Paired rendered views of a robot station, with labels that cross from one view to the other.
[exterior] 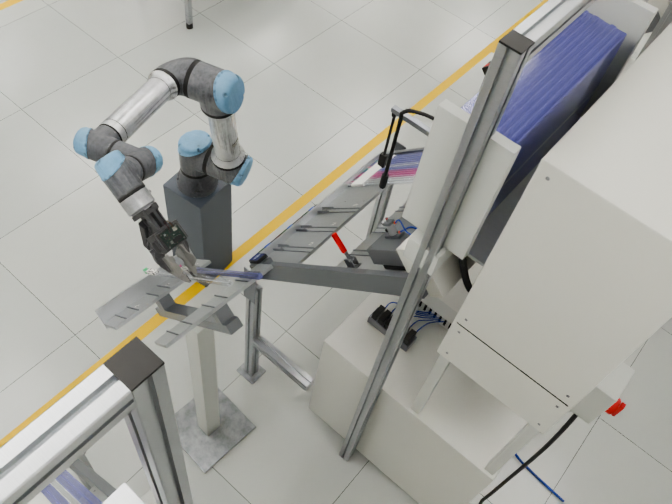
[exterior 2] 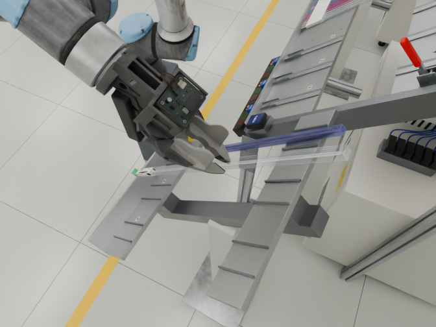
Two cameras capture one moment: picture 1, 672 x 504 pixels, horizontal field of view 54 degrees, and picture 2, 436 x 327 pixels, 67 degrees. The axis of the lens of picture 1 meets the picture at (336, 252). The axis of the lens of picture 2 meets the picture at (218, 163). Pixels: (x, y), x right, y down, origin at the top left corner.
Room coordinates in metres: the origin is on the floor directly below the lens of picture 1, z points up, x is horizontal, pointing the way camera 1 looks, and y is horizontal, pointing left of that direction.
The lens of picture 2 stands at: (0.61, 0.37, 1.48)
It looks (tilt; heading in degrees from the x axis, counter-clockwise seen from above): 60 degrees down; 355
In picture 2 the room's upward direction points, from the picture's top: straight up
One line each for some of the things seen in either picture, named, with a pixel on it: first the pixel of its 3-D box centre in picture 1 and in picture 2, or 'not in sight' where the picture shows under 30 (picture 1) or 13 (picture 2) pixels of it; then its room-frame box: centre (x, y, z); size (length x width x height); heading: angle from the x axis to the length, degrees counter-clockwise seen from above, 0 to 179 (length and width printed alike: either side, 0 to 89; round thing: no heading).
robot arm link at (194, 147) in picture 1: (196, 152); (140, 37); (1.56, 0.55, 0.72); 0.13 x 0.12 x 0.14; 78
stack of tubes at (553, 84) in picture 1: (523, 119); not in sight; (1.13, -0.34, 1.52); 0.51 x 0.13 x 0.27; 150
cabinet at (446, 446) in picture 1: (443, 372); (422, 183); (1.12, -0.47, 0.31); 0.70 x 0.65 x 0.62; 150
